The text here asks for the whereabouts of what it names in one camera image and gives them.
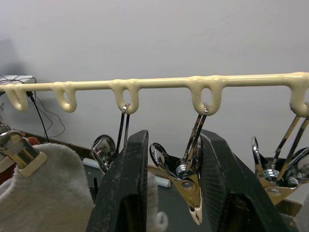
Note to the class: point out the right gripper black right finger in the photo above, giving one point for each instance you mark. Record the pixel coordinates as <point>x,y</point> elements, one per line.
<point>222,183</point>

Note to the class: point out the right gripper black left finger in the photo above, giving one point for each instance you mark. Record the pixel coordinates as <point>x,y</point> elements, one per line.
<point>130,174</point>

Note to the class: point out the chrome clothes clip cream tips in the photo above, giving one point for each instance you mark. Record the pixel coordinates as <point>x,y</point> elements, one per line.
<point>6,165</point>
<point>186,186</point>
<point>21,149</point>
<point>272,191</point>
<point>103,145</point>

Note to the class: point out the cream coated metal clip hanger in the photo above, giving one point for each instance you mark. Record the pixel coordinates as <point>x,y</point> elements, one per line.
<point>169,83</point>

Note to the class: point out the wooden edge strip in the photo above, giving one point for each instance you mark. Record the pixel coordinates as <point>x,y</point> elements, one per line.
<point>159,169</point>

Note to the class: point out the white knit sock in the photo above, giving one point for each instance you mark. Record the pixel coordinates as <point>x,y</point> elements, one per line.
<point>48,193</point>
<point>154,205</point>

